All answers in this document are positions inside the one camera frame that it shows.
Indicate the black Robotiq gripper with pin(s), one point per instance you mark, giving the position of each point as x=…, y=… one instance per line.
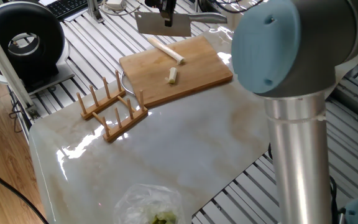
x=167, y=2

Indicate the steel cleaver knife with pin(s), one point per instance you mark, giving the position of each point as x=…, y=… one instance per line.
x=154, y=25

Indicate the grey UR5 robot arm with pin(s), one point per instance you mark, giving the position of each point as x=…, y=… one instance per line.
x=300, y=155

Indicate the small black round object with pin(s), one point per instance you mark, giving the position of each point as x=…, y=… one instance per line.
x=151, y=3

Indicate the white scallion stalk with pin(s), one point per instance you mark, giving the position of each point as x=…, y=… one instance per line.
x=166, y=51

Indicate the white power adapter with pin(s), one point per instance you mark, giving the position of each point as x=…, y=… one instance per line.
x=115, y=4

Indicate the short cut scallion piece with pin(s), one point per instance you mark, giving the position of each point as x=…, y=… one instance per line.
x=172, y=75

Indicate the wooden cutting board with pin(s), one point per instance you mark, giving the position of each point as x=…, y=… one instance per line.
x=204, y=71

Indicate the black computer keyboard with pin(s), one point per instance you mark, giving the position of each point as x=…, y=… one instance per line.
x=67, y=7

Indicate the black round blower fan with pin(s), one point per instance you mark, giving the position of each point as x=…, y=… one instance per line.
x=45, y=34

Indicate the wooden peg rack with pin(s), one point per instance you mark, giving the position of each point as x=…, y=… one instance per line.
x=117, y=130

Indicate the marble pattern table sheet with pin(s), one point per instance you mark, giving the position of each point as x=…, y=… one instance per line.
x=182, y=155

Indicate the clear plastic bag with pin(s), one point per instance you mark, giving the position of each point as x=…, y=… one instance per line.
x=141, y=199

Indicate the green vegetable scraps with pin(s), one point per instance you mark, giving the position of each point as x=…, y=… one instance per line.
x=163, y=217

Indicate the short aluminium post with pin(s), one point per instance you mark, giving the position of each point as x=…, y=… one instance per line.
x=94, y=11

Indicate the aluminium frame beam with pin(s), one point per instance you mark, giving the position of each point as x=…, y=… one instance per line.
x=5, y=68

